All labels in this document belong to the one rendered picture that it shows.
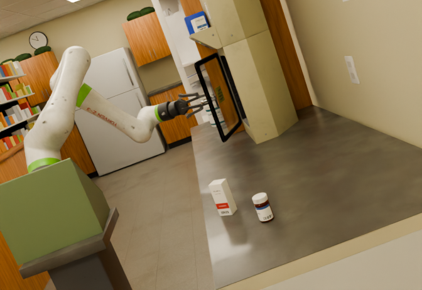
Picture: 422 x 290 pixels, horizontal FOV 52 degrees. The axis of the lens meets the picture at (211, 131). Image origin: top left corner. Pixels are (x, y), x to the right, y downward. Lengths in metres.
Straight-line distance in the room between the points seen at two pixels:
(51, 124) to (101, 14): 6.00
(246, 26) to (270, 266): 1.21
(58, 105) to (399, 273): 1.27
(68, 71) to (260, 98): 0.84
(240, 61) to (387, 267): 1.15
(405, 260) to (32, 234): 1.24
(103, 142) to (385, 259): 6.23
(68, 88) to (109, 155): 5.31
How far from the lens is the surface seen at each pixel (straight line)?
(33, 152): 1.79
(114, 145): 7.04
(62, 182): 1.64
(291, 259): 1.03
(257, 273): 1.03
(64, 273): 1.78
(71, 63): 1.94
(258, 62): 1.98
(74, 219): 1.68
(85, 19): 7.65
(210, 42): 1.93
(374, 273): 1.11
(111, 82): 6.90
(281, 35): 2.36
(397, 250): 1.11
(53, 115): 1.68
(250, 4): 2.04
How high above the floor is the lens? 1.47
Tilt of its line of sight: 12 degrees down
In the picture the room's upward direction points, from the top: 20 degrees counter-clockwise
